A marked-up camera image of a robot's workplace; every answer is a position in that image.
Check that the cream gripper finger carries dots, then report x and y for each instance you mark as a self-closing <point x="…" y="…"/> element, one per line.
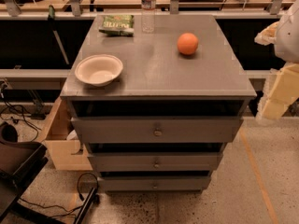
<point x="280" y="90"/>
<point x="267" y="35"/>

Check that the orange fruit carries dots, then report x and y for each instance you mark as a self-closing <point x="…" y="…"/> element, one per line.
<point x="187" y="44"/>

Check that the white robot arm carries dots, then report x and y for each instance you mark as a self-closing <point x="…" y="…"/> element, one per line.
<point x="287" y="37"/>

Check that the white paper bowl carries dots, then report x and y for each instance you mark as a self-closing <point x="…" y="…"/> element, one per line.
<point x="99" y="70"/>

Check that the grey drawer cabinet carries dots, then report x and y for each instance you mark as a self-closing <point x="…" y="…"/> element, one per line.
<point x="157" y="81"/>

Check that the clear plastic water bottle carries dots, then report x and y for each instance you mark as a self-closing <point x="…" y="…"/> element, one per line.
<point x="148" y="15"/>

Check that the middle grey drawer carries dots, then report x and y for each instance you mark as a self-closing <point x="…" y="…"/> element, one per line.
<point x="135" y="162"/>

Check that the grey drawer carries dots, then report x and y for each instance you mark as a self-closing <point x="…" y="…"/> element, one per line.
<point x="157" y="130"/>
<point x="135" y="162"/>
<point x="160" y="183"/>

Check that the green snack bag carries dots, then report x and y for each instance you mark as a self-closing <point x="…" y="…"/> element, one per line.
<point x="119" y="25"/>

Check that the bottom grey drawer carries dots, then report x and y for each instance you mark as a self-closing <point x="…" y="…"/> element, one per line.
<point x="160" y="183"/>

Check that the top grey drawer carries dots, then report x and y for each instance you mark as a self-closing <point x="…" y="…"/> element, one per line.
<point x="157" y="130"/>

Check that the black stand leg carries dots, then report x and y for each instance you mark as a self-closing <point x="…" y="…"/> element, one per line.
<point x="92" y="198"/>

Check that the light wooden box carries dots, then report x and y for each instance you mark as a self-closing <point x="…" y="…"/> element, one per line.
<point x="58" y="135"/>

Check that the green handled tool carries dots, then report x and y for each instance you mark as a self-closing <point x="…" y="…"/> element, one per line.
<point x="51" y="20"/>

